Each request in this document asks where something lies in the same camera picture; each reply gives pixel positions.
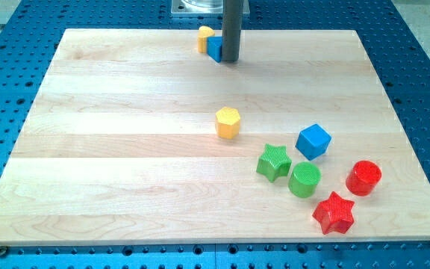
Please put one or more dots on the yellow hexagon block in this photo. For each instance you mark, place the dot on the yellow hexagon block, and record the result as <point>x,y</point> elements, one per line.
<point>227,122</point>

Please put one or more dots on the blue triangle block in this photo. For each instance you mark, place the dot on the blue triangle block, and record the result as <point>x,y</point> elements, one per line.
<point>214,48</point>

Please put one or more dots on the green star block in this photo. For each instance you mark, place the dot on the green star block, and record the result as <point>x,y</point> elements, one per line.
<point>274,162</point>

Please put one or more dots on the wooden board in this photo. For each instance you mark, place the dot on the wooden board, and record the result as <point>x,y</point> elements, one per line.
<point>120,145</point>

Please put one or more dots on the blue cube block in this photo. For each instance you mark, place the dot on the blue cube block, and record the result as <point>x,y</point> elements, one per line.
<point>313,141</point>

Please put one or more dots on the green cylinder block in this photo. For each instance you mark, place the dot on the green cylinder block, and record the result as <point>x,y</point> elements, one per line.
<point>304,179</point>

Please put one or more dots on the yellow heart block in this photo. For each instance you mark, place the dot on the yellow heart block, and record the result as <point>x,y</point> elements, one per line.
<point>202,38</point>

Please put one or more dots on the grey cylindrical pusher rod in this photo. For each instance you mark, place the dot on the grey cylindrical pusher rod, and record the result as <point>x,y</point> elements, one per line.
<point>232,17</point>

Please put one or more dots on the red star block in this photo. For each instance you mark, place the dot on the red star block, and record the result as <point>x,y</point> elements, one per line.
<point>334,214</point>

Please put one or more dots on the red cylinder block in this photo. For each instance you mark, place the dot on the red cylinder block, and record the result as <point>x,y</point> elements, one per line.
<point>363,178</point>

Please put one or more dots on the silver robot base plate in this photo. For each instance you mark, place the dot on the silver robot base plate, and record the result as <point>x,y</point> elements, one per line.
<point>196,8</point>

